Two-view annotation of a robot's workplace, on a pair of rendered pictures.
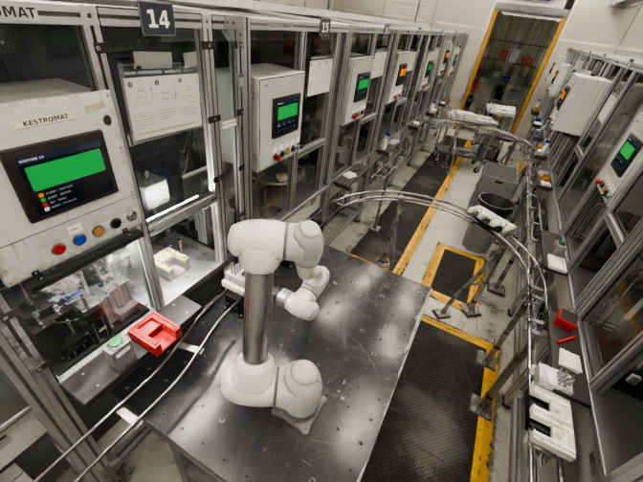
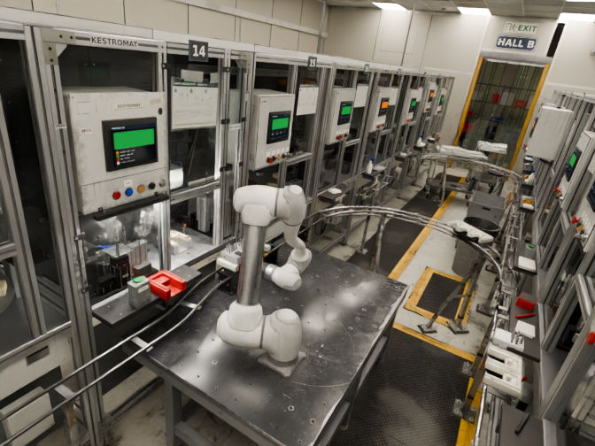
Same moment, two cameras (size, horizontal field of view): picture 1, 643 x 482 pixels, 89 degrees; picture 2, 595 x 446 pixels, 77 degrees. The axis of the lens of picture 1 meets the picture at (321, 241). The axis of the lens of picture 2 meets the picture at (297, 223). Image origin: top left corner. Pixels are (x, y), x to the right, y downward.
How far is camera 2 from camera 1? 0.67 m
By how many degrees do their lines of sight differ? 12
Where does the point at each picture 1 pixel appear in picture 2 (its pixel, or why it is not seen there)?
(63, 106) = (139, 98)
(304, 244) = (290, 200)
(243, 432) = (232, 372)
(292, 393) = (276, 332)
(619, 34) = not seen: outside the picture
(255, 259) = (254, 211)
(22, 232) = (100, 177)
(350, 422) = (326, 372)
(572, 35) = (558, 80)
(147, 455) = (134, 427)
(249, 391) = (241, 328)
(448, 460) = not seen: outside the picture
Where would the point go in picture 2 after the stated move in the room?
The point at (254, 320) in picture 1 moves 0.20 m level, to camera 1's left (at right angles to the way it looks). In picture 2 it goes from (250, 265) to (206, 257)
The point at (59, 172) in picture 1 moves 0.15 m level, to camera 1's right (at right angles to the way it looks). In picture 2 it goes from (129, 140) to (165, 145)
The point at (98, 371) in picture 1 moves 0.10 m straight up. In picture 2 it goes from (120, 305) to (119, 288)
